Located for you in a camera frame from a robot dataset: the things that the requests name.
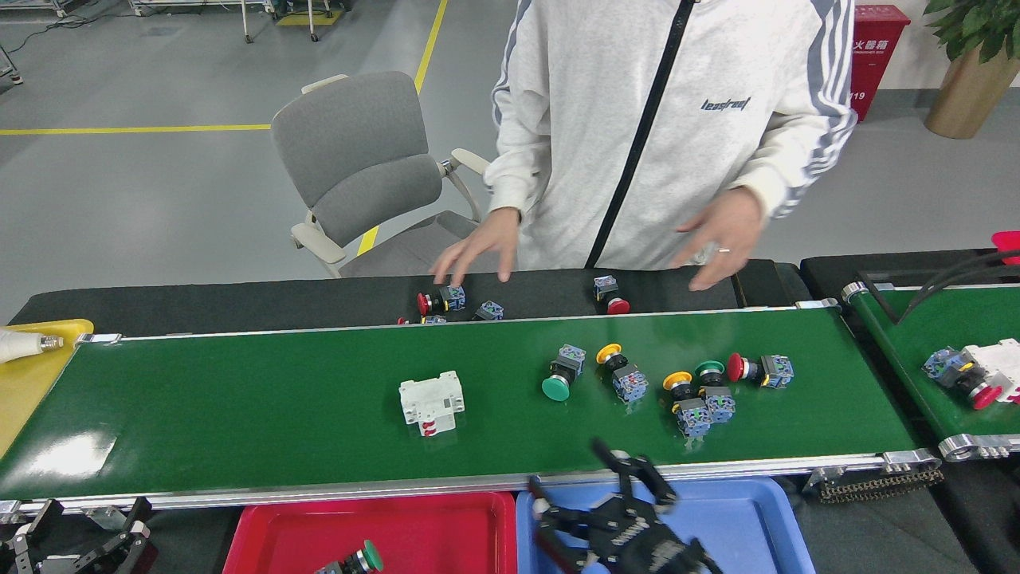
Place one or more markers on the black box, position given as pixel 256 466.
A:
pixel 761 283

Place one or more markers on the red fire extinguisher box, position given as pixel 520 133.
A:
pixel 876 64

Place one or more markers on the person's right forearm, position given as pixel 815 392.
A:
pixel 510 175

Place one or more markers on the long green conveyor belt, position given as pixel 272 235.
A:
pixel 239 399

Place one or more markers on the short green conveyor belt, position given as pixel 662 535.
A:
pixel 908 335

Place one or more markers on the red push button switch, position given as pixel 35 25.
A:
pixel 775 371
pixel 434 320
pixel 617 306
pixel 453 297
pixel 986 396

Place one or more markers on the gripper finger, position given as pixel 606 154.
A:
pixel 24 550
pixel 127 554

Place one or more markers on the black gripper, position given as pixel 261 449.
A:
pixel 645 546

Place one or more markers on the blue plastic tray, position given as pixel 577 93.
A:
pixel 757 526

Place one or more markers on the white light bulb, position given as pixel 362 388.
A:
pixel 20 347

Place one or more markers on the person's left hand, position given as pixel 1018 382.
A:
pixel 729 231

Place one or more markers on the white wheeled rack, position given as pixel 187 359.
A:
pixel 247 24

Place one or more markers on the person's left forearm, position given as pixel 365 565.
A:
pixel 797 167

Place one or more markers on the grey office chair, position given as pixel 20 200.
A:
pixel 351 127

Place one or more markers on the red bin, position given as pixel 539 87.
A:
pixel 1008 247

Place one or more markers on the yellow floor plate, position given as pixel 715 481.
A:
pixel 307 17

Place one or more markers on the yellow push button switch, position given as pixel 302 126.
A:
pixel 693 416
pixel 629 385

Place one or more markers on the red plastic tray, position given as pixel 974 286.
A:
pixel 438 542

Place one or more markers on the person's right hand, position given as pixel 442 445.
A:
pixel 494 239

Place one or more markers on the yellow plastic tray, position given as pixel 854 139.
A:
pixel 32 391

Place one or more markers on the white circuit breaker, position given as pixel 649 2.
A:
pixel 996 367
pixel 430 402

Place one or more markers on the person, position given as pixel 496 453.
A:
pixel 701 175

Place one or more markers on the potted green plant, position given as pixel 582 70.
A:
pixel 968 96

